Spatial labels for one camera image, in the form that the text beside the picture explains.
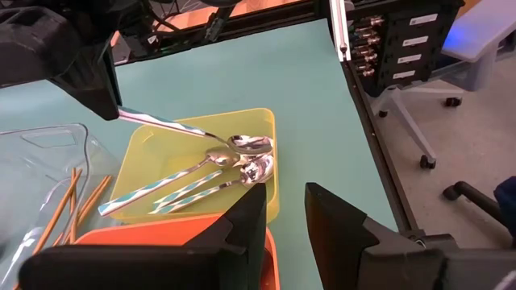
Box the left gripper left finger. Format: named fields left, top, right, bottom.
left=18, top=183, right=268, bottom=290

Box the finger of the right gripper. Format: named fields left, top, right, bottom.
left=48, top=38, right=123, bottom=122

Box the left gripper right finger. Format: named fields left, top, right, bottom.
left=304, top=182, right=516, bottom=290

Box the silver spoon patterned handle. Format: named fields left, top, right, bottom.
left=98, top=145, right=242, bottom=218
left=152, top=168, right=225, bottom=213
left=148, top=154, right=276, bottom=215
left=118, top=105, right=275, bottom=157

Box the orange plastic bin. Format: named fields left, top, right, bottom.
left=14, top=212, right=282, bottom=290

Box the yellow plastic bin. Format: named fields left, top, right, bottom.
left=108, top=107, right=281, bottom=226

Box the clear plastic container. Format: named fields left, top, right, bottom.
left=0, top=122, right=122, bottom=290

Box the black chair base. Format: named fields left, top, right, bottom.
left=442, top=180, right=509, bottom=229

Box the blue object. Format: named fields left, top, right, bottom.
left=494, top=176, right=516, bottom=237

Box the green table mat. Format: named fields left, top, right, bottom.
left=0, top=18, right=400, bottom=290

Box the black connector panel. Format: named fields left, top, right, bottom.
left=346, top=0, right=465, bottom=98

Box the aluminium frame post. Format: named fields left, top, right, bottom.
left=328, top=0, right=352, bottom=63

